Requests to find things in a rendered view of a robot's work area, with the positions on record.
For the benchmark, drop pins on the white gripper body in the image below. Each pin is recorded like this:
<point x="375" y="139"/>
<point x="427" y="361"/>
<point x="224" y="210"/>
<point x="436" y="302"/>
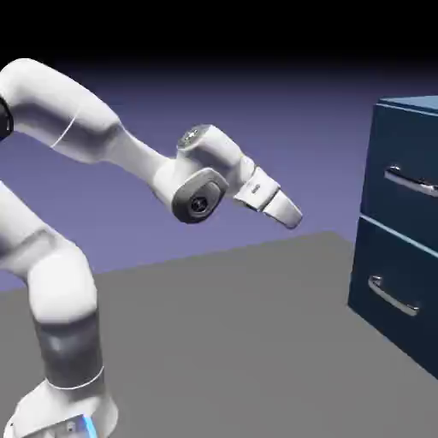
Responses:
<point x="282" y="207"/>

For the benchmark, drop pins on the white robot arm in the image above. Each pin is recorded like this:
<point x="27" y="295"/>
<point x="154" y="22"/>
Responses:
<point x="68" y="113"/>

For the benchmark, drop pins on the dark blue cabinet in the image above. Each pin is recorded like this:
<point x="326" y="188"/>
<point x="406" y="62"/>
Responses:
<point x="403" y="273"/>

